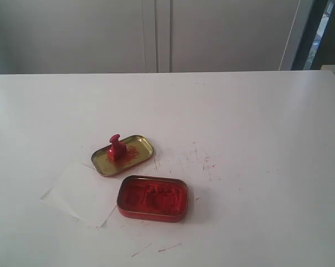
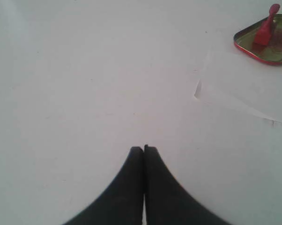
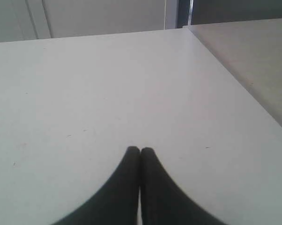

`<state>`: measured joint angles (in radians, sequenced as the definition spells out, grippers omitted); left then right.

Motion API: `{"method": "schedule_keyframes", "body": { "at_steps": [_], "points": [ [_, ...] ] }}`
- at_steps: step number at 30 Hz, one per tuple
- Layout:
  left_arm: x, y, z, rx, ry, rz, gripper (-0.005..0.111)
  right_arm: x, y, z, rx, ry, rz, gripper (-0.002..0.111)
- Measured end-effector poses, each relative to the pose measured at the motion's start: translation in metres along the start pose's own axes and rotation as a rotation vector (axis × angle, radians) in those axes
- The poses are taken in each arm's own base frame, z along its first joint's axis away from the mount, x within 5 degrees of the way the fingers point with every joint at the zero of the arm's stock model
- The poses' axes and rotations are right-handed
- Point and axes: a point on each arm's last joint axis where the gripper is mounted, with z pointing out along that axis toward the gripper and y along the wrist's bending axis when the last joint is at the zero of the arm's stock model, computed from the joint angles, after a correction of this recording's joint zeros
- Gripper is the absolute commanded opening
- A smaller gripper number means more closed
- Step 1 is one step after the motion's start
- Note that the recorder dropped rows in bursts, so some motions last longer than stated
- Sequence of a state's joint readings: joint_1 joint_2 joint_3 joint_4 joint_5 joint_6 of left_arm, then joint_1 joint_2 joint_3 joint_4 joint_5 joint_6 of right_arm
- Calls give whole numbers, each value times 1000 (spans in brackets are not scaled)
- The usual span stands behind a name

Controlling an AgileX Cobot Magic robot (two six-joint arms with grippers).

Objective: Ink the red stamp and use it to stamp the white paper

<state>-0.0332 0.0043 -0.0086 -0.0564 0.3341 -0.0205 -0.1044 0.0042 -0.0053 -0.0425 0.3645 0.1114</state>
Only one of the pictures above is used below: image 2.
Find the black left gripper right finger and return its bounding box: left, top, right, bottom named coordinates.
left=144, top=145, right=228, bottom=225

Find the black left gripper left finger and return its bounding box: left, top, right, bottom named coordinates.
left=66, top=147, right=144, bottom=225

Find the red stamp with handle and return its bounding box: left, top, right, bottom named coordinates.
left=254, top=4, right=281, bottom=46

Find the gold tin lid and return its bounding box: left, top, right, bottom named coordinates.
left=233, top=13, right=282, bottom=66

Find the white paper sheet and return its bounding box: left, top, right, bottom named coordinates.
left=194, top=52, right=282, bottom=123

